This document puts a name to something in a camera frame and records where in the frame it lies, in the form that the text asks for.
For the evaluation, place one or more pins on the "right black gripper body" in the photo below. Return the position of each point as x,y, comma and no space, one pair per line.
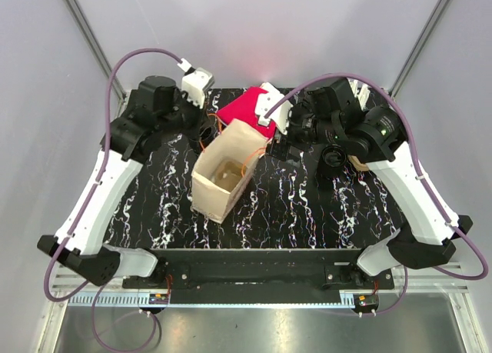
302,126

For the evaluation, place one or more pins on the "black cup lid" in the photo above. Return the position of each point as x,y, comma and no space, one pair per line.
331,162

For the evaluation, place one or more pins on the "paper takeout bag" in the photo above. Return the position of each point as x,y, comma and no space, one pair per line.
224,169

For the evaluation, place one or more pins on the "bottom cardboard cup carrier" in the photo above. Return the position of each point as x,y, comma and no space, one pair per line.
361,167

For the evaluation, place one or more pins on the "black coffee cup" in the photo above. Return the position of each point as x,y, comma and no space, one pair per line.
208,134

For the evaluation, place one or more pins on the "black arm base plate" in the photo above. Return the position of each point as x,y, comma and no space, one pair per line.
255,277

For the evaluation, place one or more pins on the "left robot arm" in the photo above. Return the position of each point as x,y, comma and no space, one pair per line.
155,110

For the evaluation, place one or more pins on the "stack of napkins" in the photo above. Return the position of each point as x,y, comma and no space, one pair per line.
268,88

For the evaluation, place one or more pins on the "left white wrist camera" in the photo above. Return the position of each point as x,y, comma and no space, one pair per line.
195,83

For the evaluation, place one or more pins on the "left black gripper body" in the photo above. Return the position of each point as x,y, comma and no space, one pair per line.
187,116

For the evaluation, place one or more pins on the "aluminium frame rail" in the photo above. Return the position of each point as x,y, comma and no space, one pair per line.
423,313

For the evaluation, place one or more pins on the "red folded cloth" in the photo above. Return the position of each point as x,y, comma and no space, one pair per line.
243,109

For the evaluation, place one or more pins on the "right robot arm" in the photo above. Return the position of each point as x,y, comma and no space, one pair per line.
328,110

